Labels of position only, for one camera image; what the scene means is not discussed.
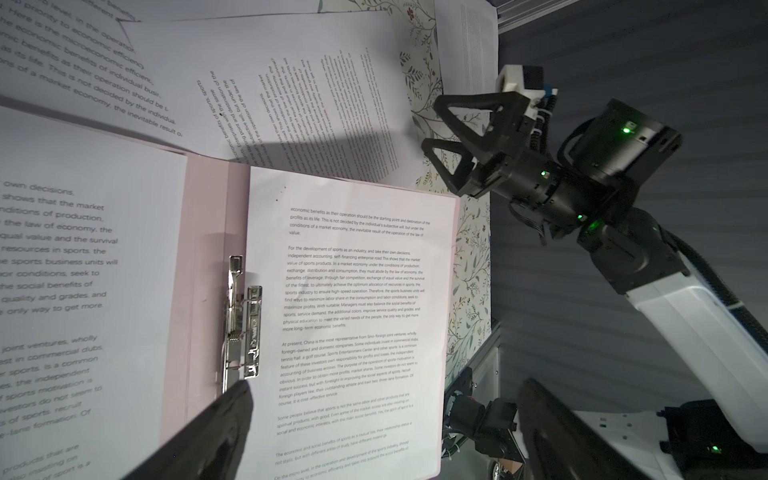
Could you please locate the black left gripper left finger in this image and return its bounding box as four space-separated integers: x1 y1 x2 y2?
126 380 253 480

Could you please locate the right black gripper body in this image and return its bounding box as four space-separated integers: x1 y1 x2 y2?
473 98 682 237

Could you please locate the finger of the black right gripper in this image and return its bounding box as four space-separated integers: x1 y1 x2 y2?
433 92 533 156
421 137 498 197

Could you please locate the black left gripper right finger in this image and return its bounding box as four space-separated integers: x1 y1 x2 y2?
517 378 647 480

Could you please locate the white printed paper sheet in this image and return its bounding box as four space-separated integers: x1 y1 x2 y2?
124 11 424 188

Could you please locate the pink file folder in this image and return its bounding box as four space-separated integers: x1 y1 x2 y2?
0 104 462 480

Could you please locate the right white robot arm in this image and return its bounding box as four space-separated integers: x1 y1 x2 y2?
422 92 767 453

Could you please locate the metal folder clip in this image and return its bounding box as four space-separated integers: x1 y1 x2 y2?
221 255 263 393

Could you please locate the corner white printed sheet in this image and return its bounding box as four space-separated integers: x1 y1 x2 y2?
435 0 499 95

